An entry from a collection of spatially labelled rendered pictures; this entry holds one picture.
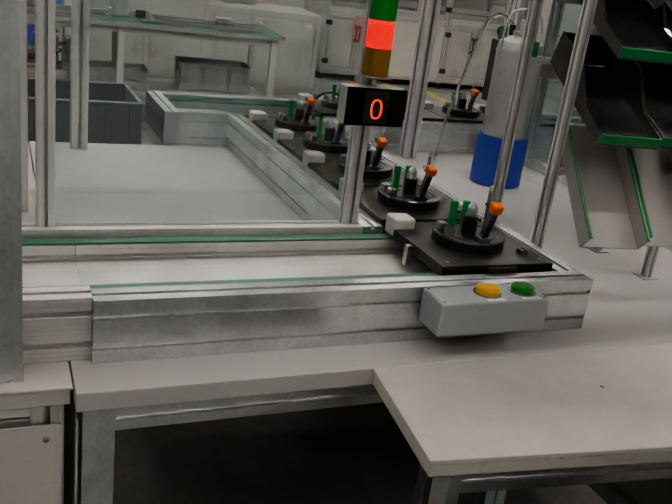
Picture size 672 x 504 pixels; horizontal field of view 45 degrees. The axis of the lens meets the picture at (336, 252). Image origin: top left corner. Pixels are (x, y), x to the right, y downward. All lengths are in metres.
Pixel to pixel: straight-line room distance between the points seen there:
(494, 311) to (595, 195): 0.45
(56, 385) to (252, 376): 0.27
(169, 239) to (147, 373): 0.34
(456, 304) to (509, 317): 0.11
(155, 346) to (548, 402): 0.60
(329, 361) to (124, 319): 0.32
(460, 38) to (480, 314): 9.80
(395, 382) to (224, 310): 0.28
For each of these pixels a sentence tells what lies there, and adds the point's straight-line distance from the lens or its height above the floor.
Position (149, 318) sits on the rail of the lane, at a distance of 1.21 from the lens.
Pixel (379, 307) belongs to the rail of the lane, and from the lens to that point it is 1.33.
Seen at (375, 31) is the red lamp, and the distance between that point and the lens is 1.50.
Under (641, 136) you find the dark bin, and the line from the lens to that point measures 1.69.
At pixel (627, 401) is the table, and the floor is 0.86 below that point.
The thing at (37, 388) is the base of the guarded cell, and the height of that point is 0.86.
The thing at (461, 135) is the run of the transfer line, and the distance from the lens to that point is 2.92.
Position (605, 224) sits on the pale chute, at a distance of 1.69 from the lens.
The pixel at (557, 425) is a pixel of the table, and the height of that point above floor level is 0.86.
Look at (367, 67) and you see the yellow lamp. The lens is 1.51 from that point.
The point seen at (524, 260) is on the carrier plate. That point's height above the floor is 0.97.
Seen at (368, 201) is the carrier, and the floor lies 0.97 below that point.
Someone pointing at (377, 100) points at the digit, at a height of 1.22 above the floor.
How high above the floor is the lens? 1.45
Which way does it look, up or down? 20 degrees down
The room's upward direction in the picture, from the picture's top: 8 degrees clockwise
